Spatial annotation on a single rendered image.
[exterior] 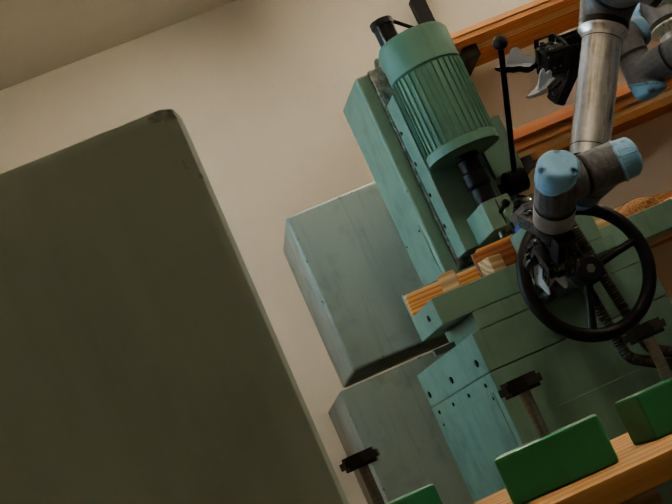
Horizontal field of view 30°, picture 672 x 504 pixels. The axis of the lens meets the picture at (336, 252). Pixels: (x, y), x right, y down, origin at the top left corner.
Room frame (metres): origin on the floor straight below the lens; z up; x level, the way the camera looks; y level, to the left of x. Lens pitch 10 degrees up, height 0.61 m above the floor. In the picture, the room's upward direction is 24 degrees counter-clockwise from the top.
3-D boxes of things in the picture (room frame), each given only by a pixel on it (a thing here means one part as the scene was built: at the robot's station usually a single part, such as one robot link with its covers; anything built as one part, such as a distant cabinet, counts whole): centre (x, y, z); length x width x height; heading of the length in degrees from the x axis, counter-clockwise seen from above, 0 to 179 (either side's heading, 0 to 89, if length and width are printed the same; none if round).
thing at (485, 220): (2.87, -0.36, 1.03); 0.14 x 0.07 x 0.09; 13
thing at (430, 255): (3.13, -0.30, 1.16); 0.22 x 0.22 x 0.72; 13
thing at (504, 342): (2.97, -0.34, 0.76); 0.57 x 0.45 x 0.09; 13
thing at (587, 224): (2.67, -0.44, 0.91); 0.15 x 0.14 x 0.09; 103
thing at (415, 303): (2.86, -0.42, 0.92); 0.67 x 0.02 x 0.04; 103
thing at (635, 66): (2.80, -0.82, 1.19); 0.11 x 0.08 x 0.11; 51
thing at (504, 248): (2.76, -0.38, 0.93); 0.24 x 0.01 x 0.06; 103
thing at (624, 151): (2.20, -0.49, 0.94); 0.11 x 0.11 x 0.08; 11
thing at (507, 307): (2.79, -0.38, 0.82); 0.40 x 0.21 x 0.04; 103
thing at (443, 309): (2.75, -0.42, 0.87); 0.61 x 0.30 x 0.06; 103
